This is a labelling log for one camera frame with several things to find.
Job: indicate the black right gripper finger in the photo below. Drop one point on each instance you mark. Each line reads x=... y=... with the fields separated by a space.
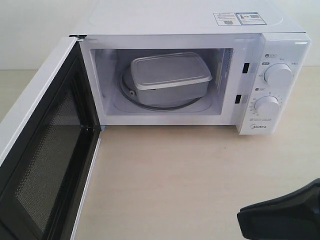
x=295 y=216

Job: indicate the white lidded plastic container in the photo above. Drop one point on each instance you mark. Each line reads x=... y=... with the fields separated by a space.
x=170 y=78

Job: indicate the warning label sticker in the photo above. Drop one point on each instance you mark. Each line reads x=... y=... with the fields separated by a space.
x=238 y=19

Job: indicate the lower white timer knob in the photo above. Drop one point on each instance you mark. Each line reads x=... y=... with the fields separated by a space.
x=267 y=106

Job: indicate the upper white control knob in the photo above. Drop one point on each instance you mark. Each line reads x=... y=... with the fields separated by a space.
x=278 y=75

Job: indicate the white microwave door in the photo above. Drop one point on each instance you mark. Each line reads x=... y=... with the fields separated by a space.
x=48 y=145

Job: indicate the white microwave oven body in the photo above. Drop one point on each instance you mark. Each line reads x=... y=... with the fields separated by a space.
x=115 y=32

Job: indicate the glass turntable plate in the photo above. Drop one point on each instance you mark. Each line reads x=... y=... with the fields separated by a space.
x=131 y=96

